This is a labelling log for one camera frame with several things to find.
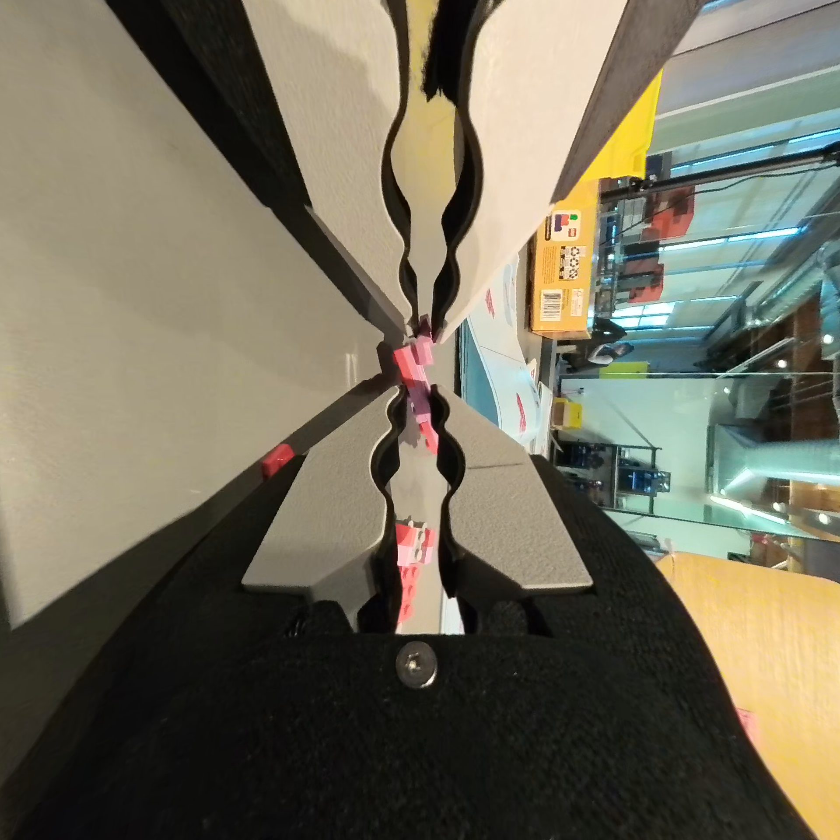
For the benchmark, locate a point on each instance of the red slope brick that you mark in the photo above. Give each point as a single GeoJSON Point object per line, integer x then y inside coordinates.
{"type": "Point", "coordinates": [275, 459]}

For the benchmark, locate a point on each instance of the pink sticky note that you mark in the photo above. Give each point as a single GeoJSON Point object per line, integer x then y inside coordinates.
{"type": "Point", "coordinates": [748, 722]}

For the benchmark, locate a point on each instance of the small pink brick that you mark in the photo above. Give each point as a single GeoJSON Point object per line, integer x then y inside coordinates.
{"type": "Point", "coordinates": [425, 338]}

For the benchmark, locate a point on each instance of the red 3D printer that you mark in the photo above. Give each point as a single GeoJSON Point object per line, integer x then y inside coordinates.
{"type": "Point", "coordinates": [669, 216]}
{"type": "Point", "coordinates": [646, 282]}

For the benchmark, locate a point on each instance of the orange toy brick box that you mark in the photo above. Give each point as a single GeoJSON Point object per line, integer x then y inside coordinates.
{"type": "Point", "coordinates": [564, 275]}

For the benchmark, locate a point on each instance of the pink plate brick assembly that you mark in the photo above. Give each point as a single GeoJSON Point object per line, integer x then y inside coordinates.
{"type": "Point", "coordinates": [417, 394]}

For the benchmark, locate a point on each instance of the black tripod stand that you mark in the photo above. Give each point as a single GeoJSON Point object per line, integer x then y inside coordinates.
{"type": "Point", "coordinates": [722, 170]}

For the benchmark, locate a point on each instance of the small yellow crate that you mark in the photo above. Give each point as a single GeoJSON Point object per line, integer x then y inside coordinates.
{"type": "Point", "coordinates": [568, 413]}

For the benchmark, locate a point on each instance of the wooden book stand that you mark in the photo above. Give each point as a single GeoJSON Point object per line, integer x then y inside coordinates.
{"type": "Point", "coordinates": [774, 656]}

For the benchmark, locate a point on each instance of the black shelving rack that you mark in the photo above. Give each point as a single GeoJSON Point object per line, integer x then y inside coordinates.
{"type": "Point", "coordinates": [630, 479]}

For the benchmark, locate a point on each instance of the yellow plastic bin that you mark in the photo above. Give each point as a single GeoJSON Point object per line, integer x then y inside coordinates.
{"type": "Point", "coordinates": [630, 138]}

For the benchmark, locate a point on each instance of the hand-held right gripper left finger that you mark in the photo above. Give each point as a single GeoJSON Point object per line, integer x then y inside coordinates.
{"type": "Point", "coordinates": [321, 518]}

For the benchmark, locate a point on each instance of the metal ventilation duct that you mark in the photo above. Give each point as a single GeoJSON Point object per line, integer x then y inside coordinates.
{"type": "Point", "coordinates": [741, 459]}

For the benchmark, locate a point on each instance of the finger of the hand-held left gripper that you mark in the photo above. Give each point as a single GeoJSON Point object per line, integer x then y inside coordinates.
{"type": "Point", "coordinates": [328, 131]}
{"type": "Point", "coordinates": [538, 98]}

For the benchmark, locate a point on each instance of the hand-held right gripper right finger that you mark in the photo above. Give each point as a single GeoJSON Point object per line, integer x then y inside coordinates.
{"type": "Point", "coordinates": [518, 525]}

